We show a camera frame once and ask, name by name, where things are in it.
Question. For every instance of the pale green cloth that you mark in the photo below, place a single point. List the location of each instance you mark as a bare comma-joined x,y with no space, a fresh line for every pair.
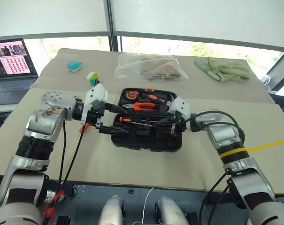
228,70

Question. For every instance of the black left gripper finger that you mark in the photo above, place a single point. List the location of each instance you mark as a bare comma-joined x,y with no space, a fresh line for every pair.
114,130
114,108

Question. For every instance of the orange black utility knife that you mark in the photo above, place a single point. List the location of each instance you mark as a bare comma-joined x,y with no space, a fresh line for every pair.
153,97

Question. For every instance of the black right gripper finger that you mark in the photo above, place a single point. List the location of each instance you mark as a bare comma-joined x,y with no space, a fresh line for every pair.
164,122
164,131

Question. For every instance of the beige paper table cover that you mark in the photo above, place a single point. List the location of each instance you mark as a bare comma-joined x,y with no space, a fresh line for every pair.
104,58
132,166

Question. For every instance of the black plastic tool case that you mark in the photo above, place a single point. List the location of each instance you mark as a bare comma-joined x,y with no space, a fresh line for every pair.
144,140

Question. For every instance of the green white blue gadget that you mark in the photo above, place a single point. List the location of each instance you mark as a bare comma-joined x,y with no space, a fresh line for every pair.
92,77

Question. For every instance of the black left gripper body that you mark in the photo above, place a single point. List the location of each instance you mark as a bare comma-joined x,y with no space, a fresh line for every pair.
94,115

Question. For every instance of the orange tool case latch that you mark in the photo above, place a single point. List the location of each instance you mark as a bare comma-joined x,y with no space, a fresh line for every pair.
149,89

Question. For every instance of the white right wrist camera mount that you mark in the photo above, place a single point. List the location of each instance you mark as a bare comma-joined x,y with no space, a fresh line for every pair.
180,105

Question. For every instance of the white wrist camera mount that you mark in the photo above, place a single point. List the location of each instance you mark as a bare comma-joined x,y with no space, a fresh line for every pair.
97,92
180,105

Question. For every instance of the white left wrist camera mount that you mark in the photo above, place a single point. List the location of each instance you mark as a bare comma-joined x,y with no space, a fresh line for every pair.
97,92

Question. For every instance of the orange black tape measure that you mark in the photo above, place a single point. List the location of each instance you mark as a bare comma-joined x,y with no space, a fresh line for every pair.
131,95

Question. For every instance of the silver rounded leg shell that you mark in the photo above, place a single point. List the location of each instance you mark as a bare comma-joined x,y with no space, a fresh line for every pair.
171,211
112,211

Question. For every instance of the clear plastic bag brown contents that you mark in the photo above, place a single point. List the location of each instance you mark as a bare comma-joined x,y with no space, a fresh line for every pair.
153,68

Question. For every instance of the open laptop computer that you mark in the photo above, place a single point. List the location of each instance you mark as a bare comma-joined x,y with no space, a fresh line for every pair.
10,63

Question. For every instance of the yellow tape strip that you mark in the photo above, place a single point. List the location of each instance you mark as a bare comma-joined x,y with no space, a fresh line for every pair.
266,145

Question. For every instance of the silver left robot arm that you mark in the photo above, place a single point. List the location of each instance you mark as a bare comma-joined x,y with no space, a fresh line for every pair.
45,122

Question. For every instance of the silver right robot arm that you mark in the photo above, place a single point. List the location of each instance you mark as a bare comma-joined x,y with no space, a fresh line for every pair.
226,133

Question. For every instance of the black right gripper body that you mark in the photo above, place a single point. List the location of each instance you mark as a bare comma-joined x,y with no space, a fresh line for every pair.
180,125

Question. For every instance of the teal round gadget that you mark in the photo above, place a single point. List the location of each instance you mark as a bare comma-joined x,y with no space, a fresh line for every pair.
74,66

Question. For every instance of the dark monitor with white charger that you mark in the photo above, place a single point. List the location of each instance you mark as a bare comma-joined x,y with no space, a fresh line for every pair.
279,75

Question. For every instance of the dark window frame post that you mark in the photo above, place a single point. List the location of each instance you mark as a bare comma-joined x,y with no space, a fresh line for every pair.
113,23

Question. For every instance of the red tape wrap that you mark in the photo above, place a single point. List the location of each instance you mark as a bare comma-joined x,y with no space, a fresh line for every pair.
53,206

